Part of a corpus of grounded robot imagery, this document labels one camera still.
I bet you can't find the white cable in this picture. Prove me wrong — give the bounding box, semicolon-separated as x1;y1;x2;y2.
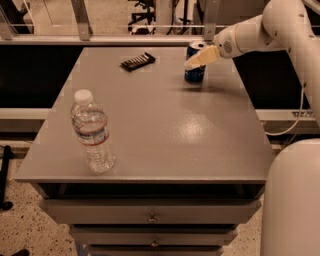
264;83;306;137

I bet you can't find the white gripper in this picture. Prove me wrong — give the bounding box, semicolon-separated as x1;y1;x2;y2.
184;25;242;70

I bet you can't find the black office chair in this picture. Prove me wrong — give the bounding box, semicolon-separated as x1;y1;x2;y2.
128;0;156;32

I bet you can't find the top grey drawer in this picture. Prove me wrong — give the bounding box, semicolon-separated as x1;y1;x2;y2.
40;199;261;225

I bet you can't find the blue pepsi can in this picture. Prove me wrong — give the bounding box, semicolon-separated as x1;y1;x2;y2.
185;40;206;84

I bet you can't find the clear plastic water bottle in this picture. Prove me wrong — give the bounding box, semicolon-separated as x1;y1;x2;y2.
70;89;116;174

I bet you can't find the grey drawer cabinet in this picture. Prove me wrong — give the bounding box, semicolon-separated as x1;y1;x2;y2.
14;46;278;256

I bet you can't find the metal railing frame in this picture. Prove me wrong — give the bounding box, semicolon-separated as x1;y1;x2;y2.
0;0;228;46

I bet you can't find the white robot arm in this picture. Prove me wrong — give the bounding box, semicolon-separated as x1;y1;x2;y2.
185;0;320;256

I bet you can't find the black stand base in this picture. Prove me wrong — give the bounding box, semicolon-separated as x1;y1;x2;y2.
0;145;14;211

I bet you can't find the bottom grey drawer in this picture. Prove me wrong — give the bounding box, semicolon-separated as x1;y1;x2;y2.
89;246;223;256

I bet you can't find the middle grey drawer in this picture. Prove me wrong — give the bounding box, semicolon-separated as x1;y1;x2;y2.
71;226;237;246

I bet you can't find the grey drawer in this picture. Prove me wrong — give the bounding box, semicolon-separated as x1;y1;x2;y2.
89;246;223;256
71;226;237;246
40;199;261;225

